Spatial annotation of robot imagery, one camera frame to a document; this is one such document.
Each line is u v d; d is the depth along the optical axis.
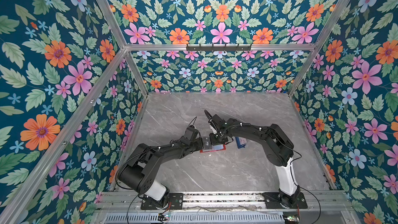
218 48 0.93
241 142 0.92
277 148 0.53
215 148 0.90
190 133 0.73
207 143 0.93
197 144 0.83
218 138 0.82
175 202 0.74
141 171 0.45
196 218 0.70
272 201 0.73
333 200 0.75
